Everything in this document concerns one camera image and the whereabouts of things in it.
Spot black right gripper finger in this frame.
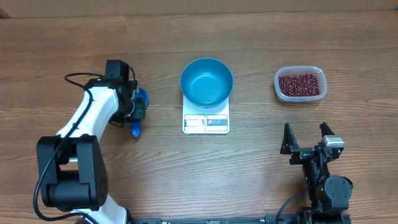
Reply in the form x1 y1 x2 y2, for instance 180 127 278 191
280 123 299 155
320 122 335 136

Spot blue plastic measuring scoop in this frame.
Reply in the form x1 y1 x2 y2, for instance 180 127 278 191
131 87 149 138

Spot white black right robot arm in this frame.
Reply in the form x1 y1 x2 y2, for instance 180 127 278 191
275 123 353 223

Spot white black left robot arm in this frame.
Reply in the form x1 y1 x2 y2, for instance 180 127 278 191
33 60 149 223

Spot white digital kitchen scale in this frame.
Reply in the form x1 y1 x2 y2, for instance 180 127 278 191
182 96 230 134

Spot teal metal bowl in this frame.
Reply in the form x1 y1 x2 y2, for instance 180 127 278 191
180 58 234 108

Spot red beans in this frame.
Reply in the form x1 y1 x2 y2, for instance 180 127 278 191
278 73 320 96

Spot clear plastic bean container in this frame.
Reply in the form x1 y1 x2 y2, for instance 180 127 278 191
274 66 328 103

